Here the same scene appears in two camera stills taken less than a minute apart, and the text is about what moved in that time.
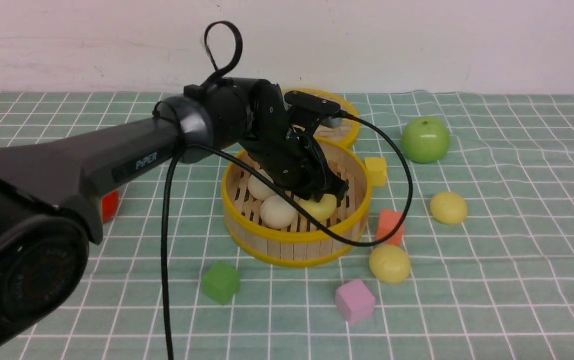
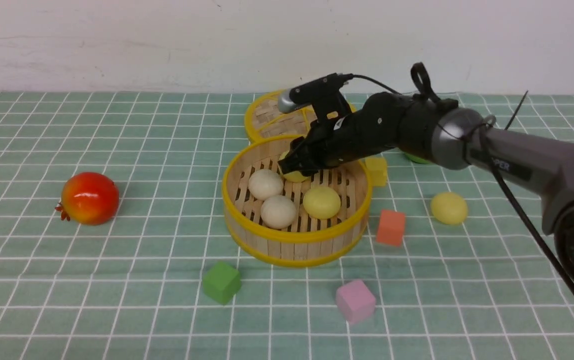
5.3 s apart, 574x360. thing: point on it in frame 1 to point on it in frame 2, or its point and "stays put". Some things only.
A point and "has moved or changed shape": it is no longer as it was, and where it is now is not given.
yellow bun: x=389 y=263 has moved or changed shape
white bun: x=276 y=213 stays put
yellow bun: x=448 y=208 stays put
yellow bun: x=323 y=210 stays put
